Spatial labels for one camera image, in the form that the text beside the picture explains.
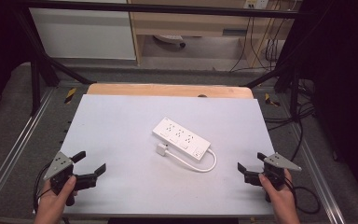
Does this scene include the white device under desk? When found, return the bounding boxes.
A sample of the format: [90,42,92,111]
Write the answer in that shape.
[153,34,186,49]

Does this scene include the black background cables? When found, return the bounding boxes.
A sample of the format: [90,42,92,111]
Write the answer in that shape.
[229,15,293,73]

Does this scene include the person's right hand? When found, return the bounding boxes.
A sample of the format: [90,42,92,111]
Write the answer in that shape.
[258,169,301,224]

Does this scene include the black metal frame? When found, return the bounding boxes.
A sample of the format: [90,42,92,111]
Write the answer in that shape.
[12,0,324,118]

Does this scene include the white wall socket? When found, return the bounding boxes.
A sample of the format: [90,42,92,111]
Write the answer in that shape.
[242,0,269,9]

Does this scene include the person's left hand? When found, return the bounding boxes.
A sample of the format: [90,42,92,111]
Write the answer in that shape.
[34,175,77,224]

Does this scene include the light wooden table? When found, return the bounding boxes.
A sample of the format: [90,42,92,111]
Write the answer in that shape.
[86,82,255,100]

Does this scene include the black floor cables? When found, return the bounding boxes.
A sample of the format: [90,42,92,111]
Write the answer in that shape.
[262,78,316,162]

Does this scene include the white plug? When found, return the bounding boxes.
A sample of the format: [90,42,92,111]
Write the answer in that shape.
[155,142,169,157]

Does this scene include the wooden desk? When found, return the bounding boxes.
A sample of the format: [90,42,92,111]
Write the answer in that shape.
[127,0,296,67]

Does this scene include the black curtain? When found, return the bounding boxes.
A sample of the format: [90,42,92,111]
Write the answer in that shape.
[292,0,358,202]
[0,0,34,125]

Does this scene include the white cabinet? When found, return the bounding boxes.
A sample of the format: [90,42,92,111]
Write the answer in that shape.
[29,7,137,61]

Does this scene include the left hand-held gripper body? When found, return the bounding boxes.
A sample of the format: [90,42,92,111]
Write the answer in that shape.
[42,151,99,207]

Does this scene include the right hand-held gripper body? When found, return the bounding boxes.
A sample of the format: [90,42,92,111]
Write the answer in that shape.
[243,151,303,203]

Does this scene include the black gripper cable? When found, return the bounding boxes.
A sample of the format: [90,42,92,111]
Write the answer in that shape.
[287,180,322,216]
[32,161,56,216]

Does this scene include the aluminium rail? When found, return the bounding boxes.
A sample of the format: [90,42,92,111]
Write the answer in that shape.
[291,123,347,224]
[0,88,57,216]

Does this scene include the white power cable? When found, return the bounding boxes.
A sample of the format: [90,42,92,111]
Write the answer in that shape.
[164,147,218,174]

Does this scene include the white power strip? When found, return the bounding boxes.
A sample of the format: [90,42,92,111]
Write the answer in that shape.
[151,117,213,162]

